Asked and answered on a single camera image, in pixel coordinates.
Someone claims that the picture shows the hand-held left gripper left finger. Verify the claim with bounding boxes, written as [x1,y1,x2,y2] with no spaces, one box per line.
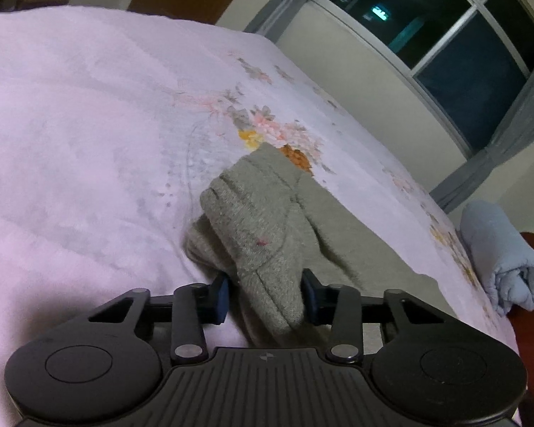
[88,273,230,364]

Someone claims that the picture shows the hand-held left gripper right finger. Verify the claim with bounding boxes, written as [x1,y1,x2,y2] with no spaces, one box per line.
[302,269,446,364]

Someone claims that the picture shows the grey pants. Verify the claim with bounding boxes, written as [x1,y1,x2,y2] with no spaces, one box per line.
[186,142,462,346]

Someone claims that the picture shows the rolled light blue quilt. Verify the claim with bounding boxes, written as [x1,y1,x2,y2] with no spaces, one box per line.
[460,200,534,317]

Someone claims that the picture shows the pink floral bed sheet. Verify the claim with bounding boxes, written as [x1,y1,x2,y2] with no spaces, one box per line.
[0,4,517,427]

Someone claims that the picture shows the red wooden headboard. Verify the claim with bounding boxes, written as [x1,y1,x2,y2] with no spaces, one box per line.
[507,231,534,427]

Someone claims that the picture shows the sliding glass window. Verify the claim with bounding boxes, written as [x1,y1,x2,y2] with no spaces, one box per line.
[311,0,534,159]

